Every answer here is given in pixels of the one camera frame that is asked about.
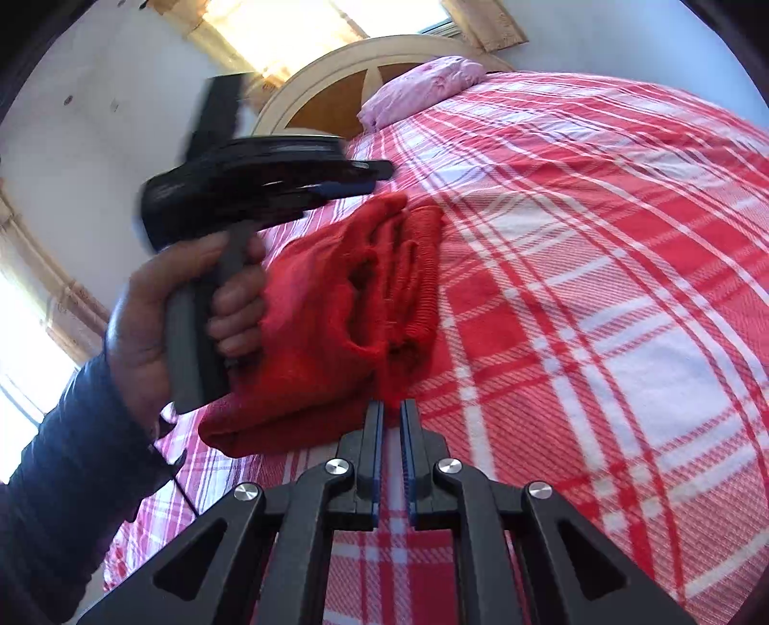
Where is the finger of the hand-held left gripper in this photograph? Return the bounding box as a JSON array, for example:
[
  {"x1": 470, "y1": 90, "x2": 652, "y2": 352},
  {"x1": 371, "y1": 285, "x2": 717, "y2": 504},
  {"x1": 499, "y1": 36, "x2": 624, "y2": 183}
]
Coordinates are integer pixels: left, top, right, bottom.
[{"x1": 294, "y1": 159, "x2": 396, "y2": 205}]

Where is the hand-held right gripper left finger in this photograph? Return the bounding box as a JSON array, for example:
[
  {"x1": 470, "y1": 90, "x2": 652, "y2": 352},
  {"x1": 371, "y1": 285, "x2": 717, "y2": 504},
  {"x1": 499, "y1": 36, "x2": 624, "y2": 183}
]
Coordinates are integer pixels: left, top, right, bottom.
[{"x1": 78, "y1": 400, "x2": 385, "y2": 625}]

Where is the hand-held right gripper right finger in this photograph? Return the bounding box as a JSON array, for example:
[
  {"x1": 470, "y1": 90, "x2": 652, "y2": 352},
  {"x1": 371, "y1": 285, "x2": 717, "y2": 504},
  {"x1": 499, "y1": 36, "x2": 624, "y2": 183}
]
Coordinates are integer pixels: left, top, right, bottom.
[{"x1": 400, "y1": 398, "x2": 698, "y2": 625}]

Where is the red knitted sweater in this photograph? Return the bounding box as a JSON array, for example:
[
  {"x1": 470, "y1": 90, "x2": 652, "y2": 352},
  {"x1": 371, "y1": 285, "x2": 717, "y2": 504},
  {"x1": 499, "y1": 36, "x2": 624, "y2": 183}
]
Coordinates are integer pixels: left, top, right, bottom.
[{"x1": 197, "y1": 192, "x2": 447, "y2": 459}]

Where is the person's left forearm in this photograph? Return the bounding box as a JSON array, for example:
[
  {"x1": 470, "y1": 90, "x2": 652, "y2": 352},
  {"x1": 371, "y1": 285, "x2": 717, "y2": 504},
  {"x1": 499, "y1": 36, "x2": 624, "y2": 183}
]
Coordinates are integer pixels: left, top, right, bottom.
[{"x1": 0, "y1": 353, "x2": 188, "y2": 625}]

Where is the person's left hand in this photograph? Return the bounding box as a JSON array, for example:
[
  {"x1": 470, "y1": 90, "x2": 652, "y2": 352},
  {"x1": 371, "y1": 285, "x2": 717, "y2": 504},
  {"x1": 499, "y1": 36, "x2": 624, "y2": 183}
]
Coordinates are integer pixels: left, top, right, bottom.
[{"x1": 105, "y1": 231, "x2": 269, "y2": 435}]

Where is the cream wooden headboard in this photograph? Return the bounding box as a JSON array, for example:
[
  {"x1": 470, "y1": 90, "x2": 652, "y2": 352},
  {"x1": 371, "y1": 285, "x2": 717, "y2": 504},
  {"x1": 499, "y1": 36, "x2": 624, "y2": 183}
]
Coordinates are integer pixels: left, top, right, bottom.
[{"x1": 249, "y1": 35, "x2": 518, "y2": 144}]

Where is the pink pillow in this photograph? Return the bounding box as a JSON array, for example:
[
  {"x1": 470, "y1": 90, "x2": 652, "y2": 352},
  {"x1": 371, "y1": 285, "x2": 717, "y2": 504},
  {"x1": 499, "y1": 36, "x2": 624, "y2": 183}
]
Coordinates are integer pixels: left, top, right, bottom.
[{"x1": 357, "y1": 55, "x2": 486, "y2": 130}]

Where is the window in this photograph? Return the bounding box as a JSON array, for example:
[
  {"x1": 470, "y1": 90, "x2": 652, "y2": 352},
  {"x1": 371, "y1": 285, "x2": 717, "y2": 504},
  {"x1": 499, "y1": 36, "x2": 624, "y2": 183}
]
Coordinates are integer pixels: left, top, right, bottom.
[
  {"x1": 240, "y1": 0, "x2": 460, "y2": 76},
  {"x1": 0, "y1": 258, "x2": 80, "y2": 470}
]

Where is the beige patterned curtain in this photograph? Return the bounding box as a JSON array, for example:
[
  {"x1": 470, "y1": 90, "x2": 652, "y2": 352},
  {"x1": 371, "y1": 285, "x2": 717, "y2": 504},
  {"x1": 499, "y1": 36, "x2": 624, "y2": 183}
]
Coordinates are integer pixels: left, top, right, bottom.
[
  {"x1": 441, "y1": 0, "x2": 530, "y2": 54},
  {"x1": 0, "y1": 180, "x2": 110, "y2": 364}
]

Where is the red plaid bed sheet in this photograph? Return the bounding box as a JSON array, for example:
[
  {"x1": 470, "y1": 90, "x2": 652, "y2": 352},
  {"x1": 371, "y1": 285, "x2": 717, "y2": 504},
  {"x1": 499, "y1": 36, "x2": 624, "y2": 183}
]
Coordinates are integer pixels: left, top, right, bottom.
[{"x1": 102, "y1": 69, "x2": 769, "y2": 625}]

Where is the black cable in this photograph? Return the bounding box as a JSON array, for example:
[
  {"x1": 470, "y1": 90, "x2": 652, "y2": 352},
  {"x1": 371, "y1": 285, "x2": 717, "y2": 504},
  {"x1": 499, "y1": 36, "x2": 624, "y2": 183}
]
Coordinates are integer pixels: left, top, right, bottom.
[{"x1": 155, "y1": 414, "x2": 202, "y2": 519}]

